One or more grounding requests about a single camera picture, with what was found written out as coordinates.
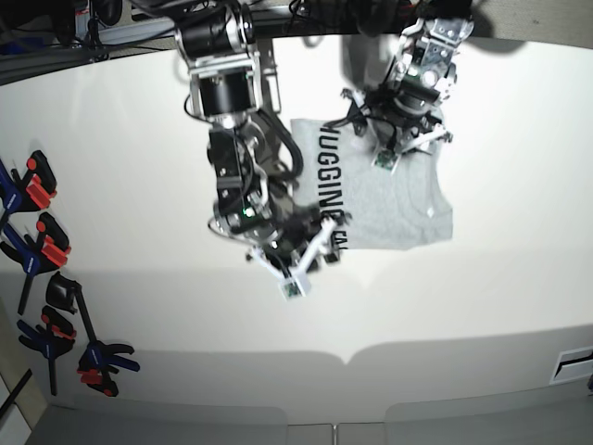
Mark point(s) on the grey T-shirt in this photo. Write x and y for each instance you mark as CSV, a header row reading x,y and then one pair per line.
x,y
396,210

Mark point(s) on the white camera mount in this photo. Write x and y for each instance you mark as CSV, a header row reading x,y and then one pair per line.
x,y
292,272
358,118

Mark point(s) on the blue red clamp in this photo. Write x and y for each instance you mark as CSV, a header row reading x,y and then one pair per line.
x,y
47,253
28,193

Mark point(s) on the upper blue red clamp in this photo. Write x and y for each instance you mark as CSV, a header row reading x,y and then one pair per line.
x,y
28,193

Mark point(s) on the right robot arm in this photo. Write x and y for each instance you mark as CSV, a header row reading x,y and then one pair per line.
x,y
256,160

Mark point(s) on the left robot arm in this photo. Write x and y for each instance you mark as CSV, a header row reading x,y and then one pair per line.
x,y
421,57

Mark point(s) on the long black bar clamp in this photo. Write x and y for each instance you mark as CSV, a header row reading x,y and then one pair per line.
x,y
99,360

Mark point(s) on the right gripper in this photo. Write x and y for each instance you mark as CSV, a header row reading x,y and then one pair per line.
x,y
290,226

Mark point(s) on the lower left blue clamp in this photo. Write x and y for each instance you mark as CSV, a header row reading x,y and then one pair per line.
x,y
53,339

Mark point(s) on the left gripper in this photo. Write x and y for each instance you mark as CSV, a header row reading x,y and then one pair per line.
x,y
404,118

